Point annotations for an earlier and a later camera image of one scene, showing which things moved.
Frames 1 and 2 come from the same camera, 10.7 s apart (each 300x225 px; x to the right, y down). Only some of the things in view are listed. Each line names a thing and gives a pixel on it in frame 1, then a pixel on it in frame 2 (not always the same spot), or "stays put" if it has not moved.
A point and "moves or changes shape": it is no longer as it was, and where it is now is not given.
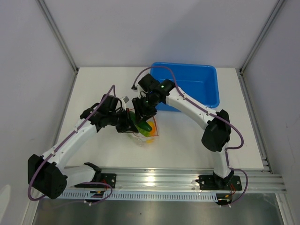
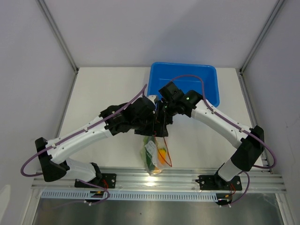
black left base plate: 110,178 stays put
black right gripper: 141,113 -> 157,116
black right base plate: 233,183 stays put
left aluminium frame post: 43,5 stays put
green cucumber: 143,127 moves or changes shape
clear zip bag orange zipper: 146,131 moves or changes shape
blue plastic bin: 199,83 stays put
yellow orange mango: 153,132 moves or changes shape
